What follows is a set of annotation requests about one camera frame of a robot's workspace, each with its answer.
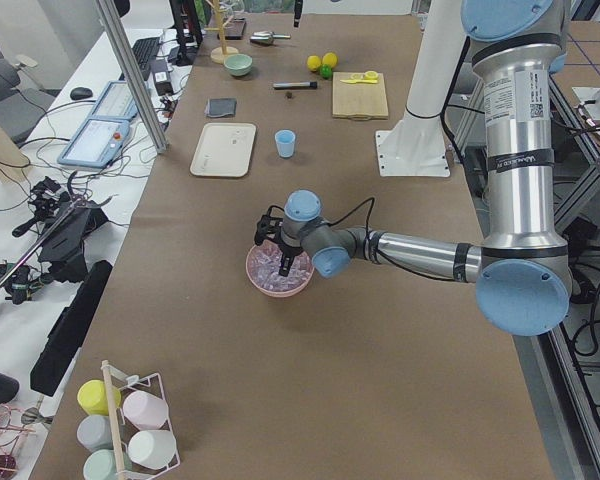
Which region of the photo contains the yellow plastic knife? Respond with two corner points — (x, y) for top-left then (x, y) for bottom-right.
(339, 78), (379, 84)

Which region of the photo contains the mint cup in rack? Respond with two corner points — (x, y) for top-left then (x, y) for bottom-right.
(82, 449), (118, 480)

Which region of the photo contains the near teach pendant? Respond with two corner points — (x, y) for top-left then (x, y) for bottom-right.
(57, 117), (130, 169)

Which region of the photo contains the grey folded cloth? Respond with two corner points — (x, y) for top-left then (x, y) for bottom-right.
(204, 98), (237, 118)

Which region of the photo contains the pile of clear ice cubes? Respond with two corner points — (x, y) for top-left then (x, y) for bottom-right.
(250, 243), (311, 292)

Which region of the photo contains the black bar device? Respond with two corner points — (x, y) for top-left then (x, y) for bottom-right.
(30, 260), (112, 397)

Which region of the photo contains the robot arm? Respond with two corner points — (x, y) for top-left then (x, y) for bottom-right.
(256, 1), (571, 336)

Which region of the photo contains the wooden cutting board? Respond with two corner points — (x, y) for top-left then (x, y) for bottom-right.
(332, 72), (389, 120)

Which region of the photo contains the wooden mug tree stand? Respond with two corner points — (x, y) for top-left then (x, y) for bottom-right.
(206, 0), (239, 65)

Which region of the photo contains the green lime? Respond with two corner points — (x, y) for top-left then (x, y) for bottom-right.
(319, 65), (333, 80)

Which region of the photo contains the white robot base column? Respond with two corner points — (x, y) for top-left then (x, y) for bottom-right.
(376, 0), (466, 178)

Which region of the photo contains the light blue cup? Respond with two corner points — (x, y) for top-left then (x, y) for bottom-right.
(274, 129), (296, 159)

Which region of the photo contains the black keyboard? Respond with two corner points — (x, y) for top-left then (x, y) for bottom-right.
(132, 37), (161, 81)

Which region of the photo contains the cream rabbit tray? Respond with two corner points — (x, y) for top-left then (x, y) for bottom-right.
(190, 122), (257, 178)

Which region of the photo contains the grey cup in rack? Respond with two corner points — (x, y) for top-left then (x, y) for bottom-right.
(76, 415), (113, 452)

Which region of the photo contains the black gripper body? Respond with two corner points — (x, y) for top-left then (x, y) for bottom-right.
(278, 230), (303, 258)

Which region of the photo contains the black glass rack tray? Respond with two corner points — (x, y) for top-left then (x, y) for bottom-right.
(223, 18), (247, 40)

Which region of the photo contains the pink cup in rack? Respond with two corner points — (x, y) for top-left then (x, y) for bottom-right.
(122, 391), (169, 430)

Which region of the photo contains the white wire cup rack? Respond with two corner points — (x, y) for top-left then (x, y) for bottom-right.
(101, 360), (181, 479)

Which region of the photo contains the black computer mouse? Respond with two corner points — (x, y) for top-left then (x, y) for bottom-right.
(69, 87), (93, 101)

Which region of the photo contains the white cup in rack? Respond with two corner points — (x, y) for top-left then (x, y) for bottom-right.
(127, 430), (177, 470)

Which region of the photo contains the far teach pendant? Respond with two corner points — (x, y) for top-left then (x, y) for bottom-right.
(91, 81), (138, 120)

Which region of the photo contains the steel ice scoop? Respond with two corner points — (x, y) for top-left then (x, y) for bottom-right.
(249, 31), (292, 46)

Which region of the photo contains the aluminium frame post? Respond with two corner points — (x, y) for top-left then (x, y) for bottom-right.
(95, 0), (168, 154)

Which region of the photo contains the yellow cup in rack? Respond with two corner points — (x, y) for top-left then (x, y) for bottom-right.
(77, 379), (109, 415)

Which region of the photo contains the teach pendant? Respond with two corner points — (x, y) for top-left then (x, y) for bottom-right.
(91, 81), (138, 120)
(57, 117), (130, 169)

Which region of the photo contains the mint green bowl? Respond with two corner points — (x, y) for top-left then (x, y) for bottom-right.
(223, 53), (253, 78)

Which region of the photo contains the yellow lemon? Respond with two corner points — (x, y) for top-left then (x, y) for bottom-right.
(321, 52), (338, 69)
(306, 55), (322, 72)

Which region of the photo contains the pink bowl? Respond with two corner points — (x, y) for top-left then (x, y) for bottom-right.
(244, 241), (315, 300)

